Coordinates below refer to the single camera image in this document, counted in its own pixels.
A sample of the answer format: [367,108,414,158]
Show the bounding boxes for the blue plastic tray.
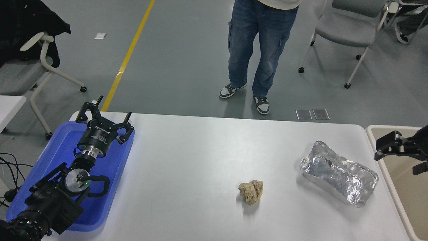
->
[6,120,135,232]

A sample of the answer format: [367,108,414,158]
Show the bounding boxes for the white-framed office chair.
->
[0,32,88,140]

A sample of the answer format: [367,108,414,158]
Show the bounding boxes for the white side table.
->
[0,95,27,134]

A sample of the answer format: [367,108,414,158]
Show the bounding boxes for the grey chair with white frame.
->
[299,0,400,89]

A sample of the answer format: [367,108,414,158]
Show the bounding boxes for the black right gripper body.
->
[416,125,428,158]

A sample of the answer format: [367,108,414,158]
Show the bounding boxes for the black cables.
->
[0,153,34,208]

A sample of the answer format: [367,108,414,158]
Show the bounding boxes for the seated person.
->
[395,5,428,45]

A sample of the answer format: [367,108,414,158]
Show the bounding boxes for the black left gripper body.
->
[78,120,118,158]

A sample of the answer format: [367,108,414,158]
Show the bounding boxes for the black jacket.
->
[0,0,72,67]

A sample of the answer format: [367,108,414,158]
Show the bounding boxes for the crumpled tan paper ball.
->
[238,180,264,206]

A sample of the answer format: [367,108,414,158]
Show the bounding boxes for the crumpled silver foil tray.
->
[300,141,379,208]

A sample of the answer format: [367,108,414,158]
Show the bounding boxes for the large pale bin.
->
[366,126,428,241]

